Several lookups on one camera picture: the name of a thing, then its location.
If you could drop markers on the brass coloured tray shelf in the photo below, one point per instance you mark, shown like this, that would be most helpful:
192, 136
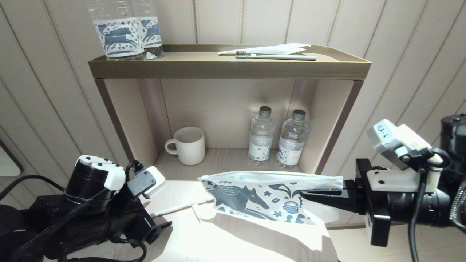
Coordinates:
218, 69

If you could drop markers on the grey-green toothbrush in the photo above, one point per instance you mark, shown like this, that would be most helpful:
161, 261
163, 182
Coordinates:
287, 57

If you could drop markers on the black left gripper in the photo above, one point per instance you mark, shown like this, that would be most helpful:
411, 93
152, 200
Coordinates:
127, 222

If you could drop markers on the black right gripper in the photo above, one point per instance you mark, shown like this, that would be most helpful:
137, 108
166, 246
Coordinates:
375, 218

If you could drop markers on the white paper wrapper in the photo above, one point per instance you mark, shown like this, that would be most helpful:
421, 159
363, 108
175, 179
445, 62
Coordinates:
276, 48

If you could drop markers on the small white toothpaste tube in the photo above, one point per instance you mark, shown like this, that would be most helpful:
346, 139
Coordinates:
197, 215

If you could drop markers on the beige open shelf cabinet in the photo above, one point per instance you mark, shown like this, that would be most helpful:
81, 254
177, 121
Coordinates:
225, 105

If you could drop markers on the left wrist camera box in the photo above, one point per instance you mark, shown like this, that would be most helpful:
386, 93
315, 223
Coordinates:
149, 180

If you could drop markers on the white horse-print zip pouch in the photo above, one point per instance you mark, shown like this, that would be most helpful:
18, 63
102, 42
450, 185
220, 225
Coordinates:
255, 196

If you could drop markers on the large bottle horse print label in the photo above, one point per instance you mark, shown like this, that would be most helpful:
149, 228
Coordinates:
153, 32
118, 36

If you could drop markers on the white dark-framed wall panel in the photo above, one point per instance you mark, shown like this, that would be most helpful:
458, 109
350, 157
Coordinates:
9, 163

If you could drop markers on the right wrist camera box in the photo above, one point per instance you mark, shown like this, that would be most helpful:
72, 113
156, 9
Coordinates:
397, 142

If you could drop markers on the small clear water bottle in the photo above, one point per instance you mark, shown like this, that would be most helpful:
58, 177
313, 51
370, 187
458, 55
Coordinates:
261, 138
292, 142

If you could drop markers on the white wrapped toothbrush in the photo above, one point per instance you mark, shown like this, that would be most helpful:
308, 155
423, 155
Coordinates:
174, 209

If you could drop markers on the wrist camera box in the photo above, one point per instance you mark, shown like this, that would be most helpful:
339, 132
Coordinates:
397, 142
149, 180

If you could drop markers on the white ribbed ceramic mug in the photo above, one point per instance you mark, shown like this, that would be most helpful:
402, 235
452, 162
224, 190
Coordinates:
191, 149

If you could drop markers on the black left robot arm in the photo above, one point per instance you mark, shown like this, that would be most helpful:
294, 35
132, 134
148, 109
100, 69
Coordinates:
87, 185

